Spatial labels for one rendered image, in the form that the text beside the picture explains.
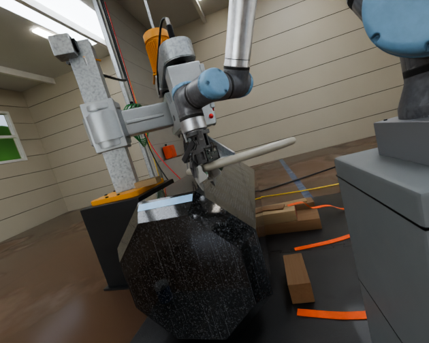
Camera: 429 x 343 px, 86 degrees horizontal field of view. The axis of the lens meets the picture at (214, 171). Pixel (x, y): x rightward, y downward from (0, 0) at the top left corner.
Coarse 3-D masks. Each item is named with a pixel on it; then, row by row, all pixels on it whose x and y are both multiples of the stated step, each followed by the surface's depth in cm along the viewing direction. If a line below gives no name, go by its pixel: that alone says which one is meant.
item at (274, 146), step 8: (272, 144) 79; (280, 144) 81; (288, 144) 84; (240, 152) 79; (248, 152) 77; (256, 152) 77; (264, 152) 78; (216, 160) 81; (224, 160) 79; (232, 160) 78; (240, 160) 78; (208, 168) 82; (216, 168) 81
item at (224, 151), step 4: (208, 136) 164; (184, 140) 178; (188, 140) 180; (212, 140) 154; (220, 144) 141; (220, 148) 143; (224, 148) 135; (228, 148) 130; (220, 152) 140; (224, 152) 138; (228, 152) 130; (232, 152) 124; (220, 156) 134; (224, 156) 133
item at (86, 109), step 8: (88, 104) 185; (96, 104) 184; (104, 104) 186; (112, 104) 189; (88, 112) 185; (88, 128) 186; (120, 128) 191; (96, 144) 188; (104, 144) 188; (112, 144) 189; (120, 144) 192; (128, 144) 197; (96, 152) 189
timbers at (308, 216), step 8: (312, 200) 242; (296, 208) 243; (304, 208) 241; (312, 208) 218; (304, 216) 206; (312, 216) 202; (272, 224) 209; (280, 224) 207; (288, 224) 205; (296, 224) 202; (304, 224) 200; (312, 224) 198; (320, 224) 196; (272, 232) 211; (280, 232) 209; (288, 232) 206
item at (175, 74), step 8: (184, 64) 146; (192, 64) 147; (168, 72) 144; (176, 72) 145; (184, 72) 146; (192, 72) 148; (200, 72) 149; (168, 80) 152; (176, 80) 146; (184, 80) 147; (168, 88) 163; (208, 104) 152; (176, 112) 160; (208, 112) 152; (208, 120) 153
